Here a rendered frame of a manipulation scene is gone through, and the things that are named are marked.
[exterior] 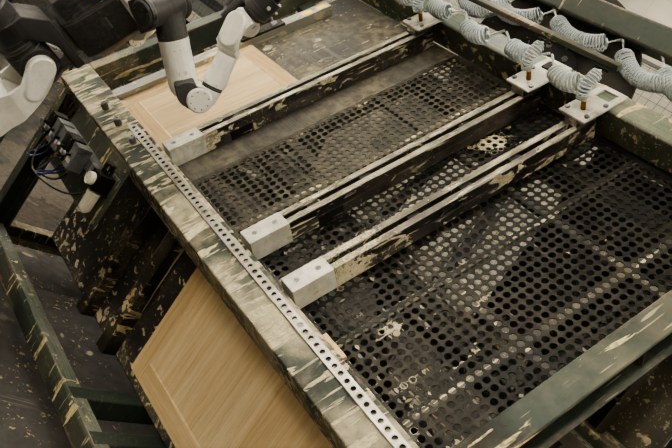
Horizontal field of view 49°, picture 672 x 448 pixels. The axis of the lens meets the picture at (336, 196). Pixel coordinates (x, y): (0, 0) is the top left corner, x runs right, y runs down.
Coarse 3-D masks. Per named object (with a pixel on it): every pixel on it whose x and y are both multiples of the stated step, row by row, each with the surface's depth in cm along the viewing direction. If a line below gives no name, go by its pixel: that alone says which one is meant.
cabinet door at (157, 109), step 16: (256, 48) 291; (208, 64) 286; (240, 64) 284; (256, 64) 282; (272, 64) 281; (240, 80) 275; (256, 80) 274; (272, 80) 273; (288, 80) 271; (144, 96) 274; (160, 96) 274; (176, 96) 272; (224, 96) 268; (240, 96) 267; (256, 96) 266; (144, 112) 266; (160, 112) 266; (176, 112) 264; (192, 112) 263; (208, 112) 262; (224, 112) 261; (144, 128) 259; (160, 128) 257; (176, 128) 257; (160, 144) 250
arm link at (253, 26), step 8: (240, 0) 222; (248, 0) 219; (232, 8) 222; (240, 8) 220; (248, 8) 219; (256, 8) 218; (224, 16) 223; (248, 16) 220; (256, 16) 219; (264, 16) 220; (248, 24) 220; (256, 24) 222; (248, 32) 224; (256, 32) 228
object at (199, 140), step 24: (408, 24) 273; (432, 24) 271; (384, 48) 269; (408, 48) 273; (336, 72) 261; (360, 72) 266; (264, 96) 255; (288, 96) 254; (312, 96) 259; (216, 120) 247; (240, 120) 247; (264, 120) 253; (168, 144) 240; (192, 144) 241; (216, 144) 247
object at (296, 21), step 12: (300, 12) 305; (312, 12) 304; (324, 12) 306; (288, 24) 299; (300, 24) 302; (264, 36) 296; (276, 36) 299; (216, 48) 291; (240, 48) 292; (204, 60) 286; (156, 72) 282; (132, 84) 278; (144, 84) 277; (156, 84) 280; (120, 96) 274
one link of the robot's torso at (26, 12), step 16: (0, 0) 209; (0, 16) 207; (16, 16) 210; (32, 16) 212; (0, 32) 209; (16, 32) 211; (32, 32) 213; (48, 32) 216; (0, 48) 214; (16, 48) 214; (64, 48) 221; (64, 64) 228; (80, 64) 226
